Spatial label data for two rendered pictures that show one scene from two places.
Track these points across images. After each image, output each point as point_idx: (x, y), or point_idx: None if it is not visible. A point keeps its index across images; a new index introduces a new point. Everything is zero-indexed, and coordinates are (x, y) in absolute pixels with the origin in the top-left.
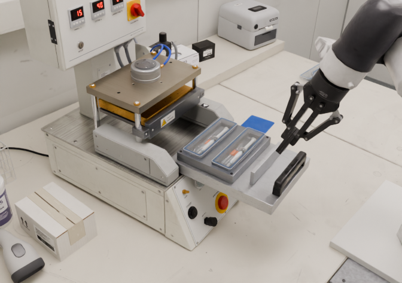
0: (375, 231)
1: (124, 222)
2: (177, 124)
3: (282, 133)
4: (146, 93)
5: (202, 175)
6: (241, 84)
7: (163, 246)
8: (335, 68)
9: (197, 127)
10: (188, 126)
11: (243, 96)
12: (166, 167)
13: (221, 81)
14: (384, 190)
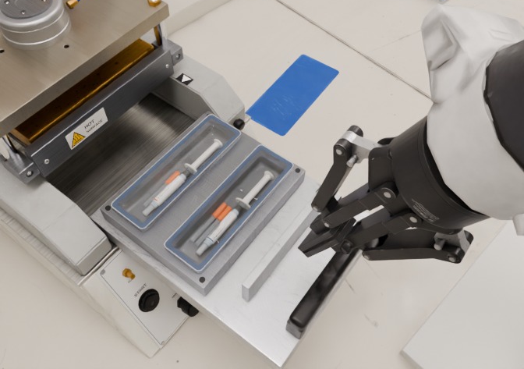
0: (488, 329)
1: (45, 285)
2: (139, 106)
3: (313, 223)
4: (20, 80)
5: (149, 265)
6: None
7: (102, 345)
8: (485, 171)
9: (175, 117)
10: (158, 113)
11: (294, 12)
12: (73, 246)
13: None
14: (515, 233)
